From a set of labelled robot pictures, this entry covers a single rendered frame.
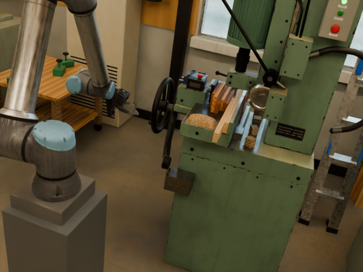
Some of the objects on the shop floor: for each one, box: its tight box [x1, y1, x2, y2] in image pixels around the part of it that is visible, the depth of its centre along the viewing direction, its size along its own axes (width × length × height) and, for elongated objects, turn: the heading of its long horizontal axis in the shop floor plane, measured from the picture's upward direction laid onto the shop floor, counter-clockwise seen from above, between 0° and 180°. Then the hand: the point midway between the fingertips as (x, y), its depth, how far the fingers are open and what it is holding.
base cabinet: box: [164, 152, 308, 272], centre depth 206 cm, size 45×58×71 cm
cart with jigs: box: [0, 52, 103, 132], centre depth 292 cm, size 66×57×64 cm
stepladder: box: [298, 49, 363, 234], centre depth 235 cm, size 27×25×116 cm
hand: (135, 114), depth 205 cm, fingers closed
